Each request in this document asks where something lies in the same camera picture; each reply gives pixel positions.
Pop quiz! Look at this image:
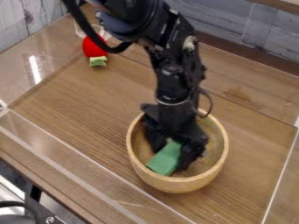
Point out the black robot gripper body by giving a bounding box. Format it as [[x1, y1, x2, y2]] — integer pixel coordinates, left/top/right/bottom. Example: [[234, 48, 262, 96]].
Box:
[[140, 99, 210, 146]]

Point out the black cable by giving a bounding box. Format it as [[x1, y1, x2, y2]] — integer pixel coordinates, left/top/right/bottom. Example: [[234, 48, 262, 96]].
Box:
[[0, 200, 36, 224]]

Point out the red plush strawberry toy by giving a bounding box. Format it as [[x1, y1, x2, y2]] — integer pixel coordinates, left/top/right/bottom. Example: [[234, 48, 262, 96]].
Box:
[[82, 37, 108, 67]]

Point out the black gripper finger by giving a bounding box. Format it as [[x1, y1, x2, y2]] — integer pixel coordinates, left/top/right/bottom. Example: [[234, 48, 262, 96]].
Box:
[[144, 119, 170, 153], [178, 143, 206, 170]]

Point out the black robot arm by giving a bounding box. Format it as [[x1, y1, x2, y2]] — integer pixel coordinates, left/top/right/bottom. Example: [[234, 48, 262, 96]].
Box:
[[61, 0, 210, 170]]

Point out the green rectangular block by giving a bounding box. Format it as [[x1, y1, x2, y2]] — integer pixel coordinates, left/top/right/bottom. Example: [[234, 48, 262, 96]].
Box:
[[146, 141, 182, 176]]

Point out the light wooden bowl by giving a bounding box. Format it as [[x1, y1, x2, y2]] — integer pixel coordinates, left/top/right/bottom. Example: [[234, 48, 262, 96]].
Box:
[[126, 113, 230, 193]]

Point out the black table leg bracket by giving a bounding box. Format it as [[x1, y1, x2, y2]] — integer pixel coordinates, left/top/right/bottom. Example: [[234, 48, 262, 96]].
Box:
[[24, 185, 65, 224]]

